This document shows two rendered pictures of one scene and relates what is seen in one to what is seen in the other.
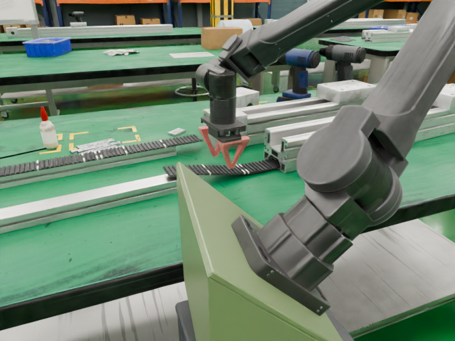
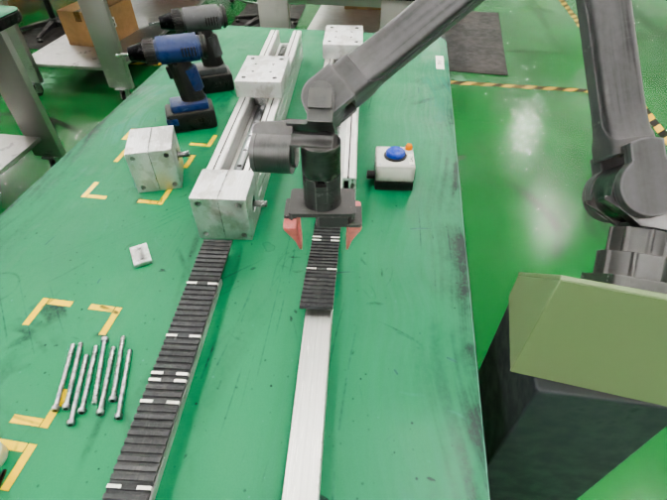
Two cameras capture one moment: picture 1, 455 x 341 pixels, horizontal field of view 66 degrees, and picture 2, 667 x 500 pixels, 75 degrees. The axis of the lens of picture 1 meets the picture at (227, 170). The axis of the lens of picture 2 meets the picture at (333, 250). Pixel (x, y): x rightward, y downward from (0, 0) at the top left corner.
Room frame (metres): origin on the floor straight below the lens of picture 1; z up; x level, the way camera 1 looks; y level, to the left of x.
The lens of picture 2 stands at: (0.46, 0.47, 1.34)
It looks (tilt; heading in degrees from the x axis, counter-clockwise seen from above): 44 degrees down; 299
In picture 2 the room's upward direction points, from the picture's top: straight up
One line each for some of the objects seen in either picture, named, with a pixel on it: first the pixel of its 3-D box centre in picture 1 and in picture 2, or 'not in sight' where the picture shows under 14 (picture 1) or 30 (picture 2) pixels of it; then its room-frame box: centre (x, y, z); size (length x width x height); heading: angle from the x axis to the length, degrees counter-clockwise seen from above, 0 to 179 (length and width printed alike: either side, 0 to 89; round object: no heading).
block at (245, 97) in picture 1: (241, 105); (162, 158); (1.17, -0.05, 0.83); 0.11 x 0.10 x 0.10; 41
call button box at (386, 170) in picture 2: not in sight; (389, 167); (0.74, -0.28, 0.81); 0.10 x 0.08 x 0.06; 26
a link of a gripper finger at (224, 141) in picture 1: (228, 147); (338, 226); (0.71, 0.00, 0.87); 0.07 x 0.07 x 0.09; 29
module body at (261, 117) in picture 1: (343, 109); (266, 99); (1.15, -0.39, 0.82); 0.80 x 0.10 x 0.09; 116
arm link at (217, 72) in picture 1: (221, 83); (317, 156); (0.74, 0.01, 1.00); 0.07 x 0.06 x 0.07; 23
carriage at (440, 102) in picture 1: (449, 100); (343, 46); (1.09, -0.70, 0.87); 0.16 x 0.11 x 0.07; 116
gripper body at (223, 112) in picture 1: (223, 112); (322, 190); (0.74, 0.01, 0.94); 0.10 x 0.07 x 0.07; 29
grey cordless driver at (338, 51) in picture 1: (334, 74); (195, 51); (1.40, -0.42, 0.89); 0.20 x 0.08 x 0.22; 49
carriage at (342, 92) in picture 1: (346, 95); (264, 80); (1.15, -0.39, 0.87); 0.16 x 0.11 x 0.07; 116
